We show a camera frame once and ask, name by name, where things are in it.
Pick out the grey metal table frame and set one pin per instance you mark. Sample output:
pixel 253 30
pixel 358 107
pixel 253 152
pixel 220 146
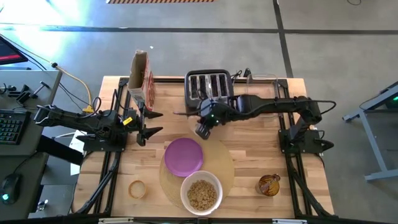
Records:
pixel 377 149

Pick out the clear plastic container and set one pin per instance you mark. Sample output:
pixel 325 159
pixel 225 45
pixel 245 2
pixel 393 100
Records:
pixel 261 84

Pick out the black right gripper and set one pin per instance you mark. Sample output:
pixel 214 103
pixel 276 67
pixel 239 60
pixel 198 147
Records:
pixel 214 112

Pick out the brown cereal pile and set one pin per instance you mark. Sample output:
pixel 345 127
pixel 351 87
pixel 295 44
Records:
pixel 202 195

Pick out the amber glass cup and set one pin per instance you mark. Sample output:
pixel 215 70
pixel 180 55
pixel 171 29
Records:
pixel 269 186

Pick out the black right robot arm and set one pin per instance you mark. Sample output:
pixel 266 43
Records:
pixel 280 104

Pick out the black desk clamp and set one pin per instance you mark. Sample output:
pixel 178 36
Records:
pixel 26 93

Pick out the black flat panel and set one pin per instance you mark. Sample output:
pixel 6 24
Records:
pixel 59 151

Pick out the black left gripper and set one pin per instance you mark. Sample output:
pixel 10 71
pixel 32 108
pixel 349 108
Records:
pixel 141 124

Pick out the black aluminium frame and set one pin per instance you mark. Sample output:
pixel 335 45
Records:
pixel 124 81

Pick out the purple plate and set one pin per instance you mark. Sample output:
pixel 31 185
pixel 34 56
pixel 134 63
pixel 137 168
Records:
pixel 183 157

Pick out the red white cereal box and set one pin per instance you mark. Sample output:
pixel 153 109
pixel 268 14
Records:
pixel 146 90

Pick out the black computer mouse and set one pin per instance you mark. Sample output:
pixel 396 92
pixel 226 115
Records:
pixel 11 188

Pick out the round woven placemat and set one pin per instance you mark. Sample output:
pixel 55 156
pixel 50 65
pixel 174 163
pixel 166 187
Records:
pixel 220 161

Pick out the black four-slot toaster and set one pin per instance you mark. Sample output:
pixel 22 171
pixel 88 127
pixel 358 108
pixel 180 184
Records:
pixel 217 85

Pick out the silver metal bracket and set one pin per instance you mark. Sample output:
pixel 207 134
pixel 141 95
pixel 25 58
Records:
pixel 115 220
pixel 289 221

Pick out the white bowl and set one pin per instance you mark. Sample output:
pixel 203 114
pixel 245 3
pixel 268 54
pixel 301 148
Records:
pixel 219 199

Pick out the grey desk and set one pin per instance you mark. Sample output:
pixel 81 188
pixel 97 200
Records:
pixel 37 93

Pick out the black monitor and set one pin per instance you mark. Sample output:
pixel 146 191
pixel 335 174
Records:
pixel 9 53

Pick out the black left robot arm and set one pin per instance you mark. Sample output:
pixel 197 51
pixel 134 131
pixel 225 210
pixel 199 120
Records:
pixel 77 119

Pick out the black keyboard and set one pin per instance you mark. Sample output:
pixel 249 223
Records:
pixel 12 127

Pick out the white paper sheet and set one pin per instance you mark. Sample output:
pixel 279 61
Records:
pixel 74 144

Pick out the silver metal knob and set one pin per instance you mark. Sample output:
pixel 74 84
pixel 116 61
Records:
pixel 42 205

